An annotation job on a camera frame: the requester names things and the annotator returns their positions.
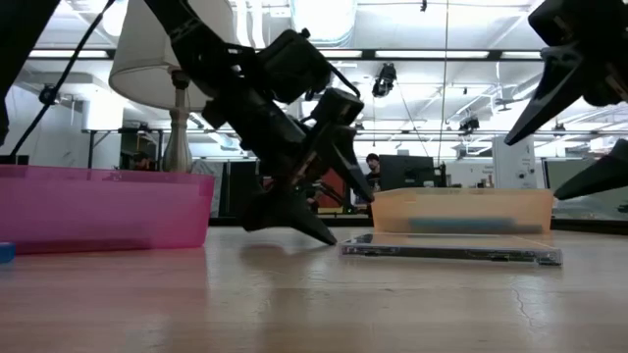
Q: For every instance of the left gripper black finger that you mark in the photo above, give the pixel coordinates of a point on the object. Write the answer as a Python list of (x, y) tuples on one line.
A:
[(346, 152), (279, 213)]

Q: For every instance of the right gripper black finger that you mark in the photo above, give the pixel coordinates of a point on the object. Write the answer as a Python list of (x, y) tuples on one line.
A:
[(603, 174), (554, 88)]

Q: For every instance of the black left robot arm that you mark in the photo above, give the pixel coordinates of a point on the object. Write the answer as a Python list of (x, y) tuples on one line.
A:
[(196, 39)]

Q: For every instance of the person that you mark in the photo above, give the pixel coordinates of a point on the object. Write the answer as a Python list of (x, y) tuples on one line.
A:
[(142, 159), (373, 169)]

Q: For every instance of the red panel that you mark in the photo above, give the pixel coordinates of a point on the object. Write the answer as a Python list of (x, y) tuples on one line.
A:
[(331, 191)]

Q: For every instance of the dark cabinet panel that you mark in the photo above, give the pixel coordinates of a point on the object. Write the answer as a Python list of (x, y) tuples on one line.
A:
[(235, 186)]

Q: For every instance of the black computer monitor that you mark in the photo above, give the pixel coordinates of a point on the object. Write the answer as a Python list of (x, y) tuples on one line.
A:
[(407, 171)]

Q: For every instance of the white pillar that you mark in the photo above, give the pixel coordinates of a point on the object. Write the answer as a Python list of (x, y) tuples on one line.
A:
[(515, 162)]

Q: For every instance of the black hanging ceiling device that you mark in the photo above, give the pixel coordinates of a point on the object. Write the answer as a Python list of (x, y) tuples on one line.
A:
[(385, 78)]

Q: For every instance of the orange translucent plastic bin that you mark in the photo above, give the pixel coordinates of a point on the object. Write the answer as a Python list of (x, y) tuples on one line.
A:
[(461, 203)]

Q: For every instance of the ceiling light strip beam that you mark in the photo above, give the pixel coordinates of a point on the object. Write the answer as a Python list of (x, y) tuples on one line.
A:
[(432, 54)]

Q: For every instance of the white shade table lamp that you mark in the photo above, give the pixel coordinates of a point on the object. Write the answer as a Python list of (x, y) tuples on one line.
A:
[(142, 59)]

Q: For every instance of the pink translucent plastic bin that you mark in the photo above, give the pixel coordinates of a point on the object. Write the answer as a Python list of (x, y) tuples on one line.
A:
[(98, 211)]

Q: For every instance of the green partition wall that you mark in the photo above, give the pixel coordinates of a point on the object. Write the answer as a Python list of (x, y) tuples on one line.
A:
[(598, 206)]

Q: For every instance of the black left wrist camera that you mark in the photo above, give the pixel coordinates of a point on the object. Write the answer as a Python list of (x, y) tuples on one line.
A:
[(294, 66)]

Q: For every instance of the black ceiling camera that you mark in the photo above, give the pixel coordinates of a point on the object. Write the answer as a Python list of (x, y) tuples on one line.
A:
[(469, 125)]

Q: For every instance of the black frame background table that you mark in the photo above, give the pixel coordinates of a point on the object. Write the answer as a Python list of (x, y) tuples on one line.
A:
[(105, 131)]

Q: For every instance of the black wall-mounted device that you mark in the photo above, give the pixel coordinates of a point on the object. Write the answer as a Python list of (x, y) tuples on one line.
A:
[(46, 95)]

